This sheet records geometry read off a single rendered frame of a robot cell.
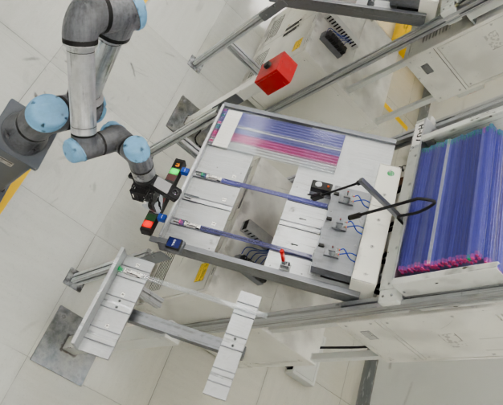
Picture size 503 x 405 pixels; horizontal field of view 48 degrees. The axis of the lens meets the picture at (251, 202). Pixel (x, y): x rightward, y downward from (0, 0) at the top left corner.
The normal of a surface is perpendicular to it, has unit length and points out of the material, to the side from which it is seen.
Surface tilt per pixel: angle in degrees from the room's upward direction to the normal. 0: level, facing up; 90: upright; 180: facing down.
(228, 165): 45
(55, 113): 8
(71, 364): 0
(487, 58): 90
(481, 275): 90
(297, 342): 0
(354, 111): 90
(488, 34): 90
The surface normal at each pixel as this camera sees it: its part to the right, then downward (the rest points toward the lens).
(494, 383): -0.69, -0.58
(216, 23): 0.65, -0.24
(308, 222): -0.03, -0.57
